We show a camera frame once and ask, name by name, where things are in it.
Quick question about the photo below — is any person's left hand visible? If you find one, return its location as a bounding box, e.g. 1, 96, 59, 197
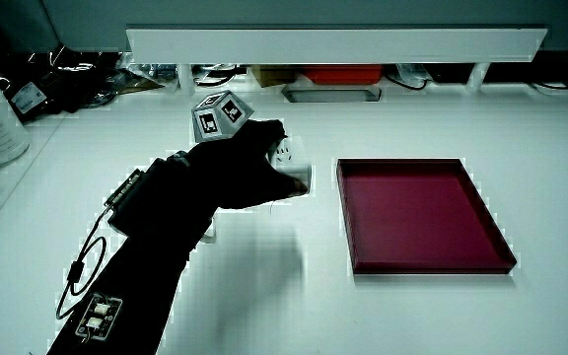
184, 90, 311, 218

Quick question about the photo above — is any white socket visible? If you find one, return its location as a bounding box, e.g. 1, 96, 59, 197
267, 135, 314, 184

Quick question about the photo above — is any person's left forearm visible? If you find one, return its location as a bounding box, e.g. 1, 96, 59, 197
46, 152, 219, 355

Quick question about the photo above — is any brown cardboard box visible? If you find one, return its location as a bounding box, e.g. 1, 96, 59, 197
249, 64, 298, 89

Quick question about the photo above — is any clear plastic bag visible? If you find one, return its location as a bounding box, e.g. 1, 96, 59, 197
115, 53, 179, 95

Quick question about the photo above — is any grey flat tray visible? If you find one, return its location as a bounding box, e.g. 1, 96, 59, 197
281, 84, 383, 104

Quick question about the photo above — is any orange box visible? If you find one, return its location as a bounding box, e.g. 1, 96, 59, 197
303, 64, 384, 86

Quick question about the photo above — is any white desk shelf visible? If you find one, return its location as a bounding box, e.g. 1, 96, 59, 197
125, 25, 549, 95

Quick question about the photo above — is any black bag with white label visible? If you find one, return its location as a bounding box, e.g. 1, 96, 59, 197
0, 48, 122, 122

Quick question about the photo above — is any dark red tray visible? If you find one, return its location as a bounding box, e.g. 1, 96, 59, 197
335, 157, 519, 276

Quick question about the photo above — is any small circuit board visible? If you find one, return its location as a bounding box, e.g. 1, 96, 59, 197
74, 292, 123, 342

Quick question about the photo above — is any black sensor cable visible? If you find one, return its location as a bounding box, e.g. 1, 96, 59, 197
55, 206, 112, 321

